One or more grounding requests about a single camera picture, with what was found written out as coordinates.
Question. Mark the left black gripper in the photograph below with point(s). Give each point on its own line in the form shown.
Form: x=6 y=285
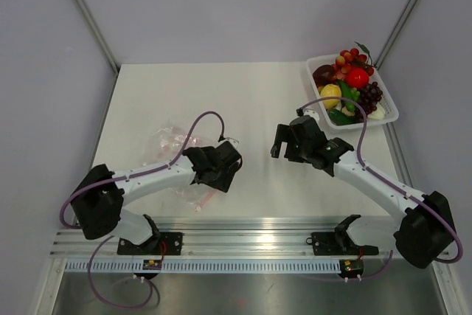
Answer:
x=223 y=183

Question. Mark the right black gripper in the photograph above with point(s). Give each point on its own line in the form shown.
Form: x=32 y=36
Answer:
x=282 y=135

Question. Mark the clear zip top bag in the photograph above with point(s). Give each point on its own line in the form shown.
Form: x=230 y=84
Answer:
x=163 y=145

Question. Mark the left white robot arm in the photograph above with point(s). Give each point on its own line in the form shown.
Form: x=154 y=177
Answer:
x=99 y=200

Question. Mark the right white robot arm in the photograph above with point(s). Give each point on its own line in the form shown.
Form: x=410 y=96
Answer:
x=426 y=225

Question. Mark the green cucumber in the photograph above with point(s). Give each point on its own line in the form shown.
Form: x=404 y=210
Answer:
x=340 y=119

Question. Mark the yellow lemon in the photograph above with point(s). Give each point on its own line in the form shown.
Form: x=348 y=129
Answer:
x=332 y=94

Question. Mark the white garlic bulb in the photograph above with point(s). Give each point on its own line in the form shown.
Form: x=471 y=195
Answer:
x=347 y=112

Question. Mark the dark red apple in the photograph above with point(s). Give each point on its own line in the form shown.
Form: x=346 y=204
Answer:
x=324 y=75

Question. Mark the green pepper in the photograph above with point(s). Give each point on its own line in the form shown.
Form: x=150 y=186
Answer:
x=346 y=93

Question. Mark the purple grape bunch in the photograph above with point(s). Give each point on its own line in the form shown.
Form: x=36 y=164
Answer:
x=369 y=96

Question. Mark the strawberry bunch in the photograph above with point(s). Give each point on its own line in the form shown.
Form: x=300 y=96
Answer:
x=355 y=58

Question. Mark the white plastic basket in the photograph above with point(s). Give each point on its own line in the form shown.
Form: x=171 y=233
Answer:
x=386 y=102

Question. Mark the left small circuit board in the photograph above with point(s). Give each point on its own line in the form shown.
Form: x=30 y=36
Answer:
x=152 y=264

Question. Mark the small circuit board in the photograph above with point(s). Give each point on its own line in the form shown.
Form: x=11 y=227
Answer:
x=351 y=268
x=152 y=264

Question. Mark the right small circuit board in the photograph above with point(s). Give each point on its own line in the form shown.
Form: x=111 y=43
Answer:
x=351 y=268

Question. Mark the aluminium mounting rail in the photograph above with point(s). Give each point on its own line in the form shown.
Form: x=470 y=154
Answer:
x=215 y=238

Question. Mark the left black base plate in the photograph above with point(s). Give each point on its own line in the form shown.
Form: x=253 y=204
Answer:
x=169 y=243

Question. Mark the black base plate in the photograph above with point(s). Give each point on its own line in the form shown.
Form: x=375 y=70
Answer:
x=331 y=244
x=169 y=243

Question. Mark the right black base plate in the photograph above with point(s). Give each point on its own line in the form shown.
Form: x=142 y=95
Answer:
x=331 y=244

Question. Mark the white slotted cable duct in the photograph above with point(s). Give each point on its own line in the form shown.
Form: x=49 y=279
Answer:
x=196 y=266

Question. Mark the left aluminium frame post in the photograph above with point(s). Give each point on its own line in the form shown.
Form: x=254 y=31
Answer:
x=97 y=35

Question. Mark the aluminium frame post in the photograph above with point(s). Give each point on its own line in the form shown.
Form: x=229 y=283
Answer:
x=97 y=35
x=396 y=31

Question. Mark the right aluminium frame post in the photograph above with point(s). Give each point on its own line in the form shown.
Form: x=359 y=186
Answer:
x=396 y=31

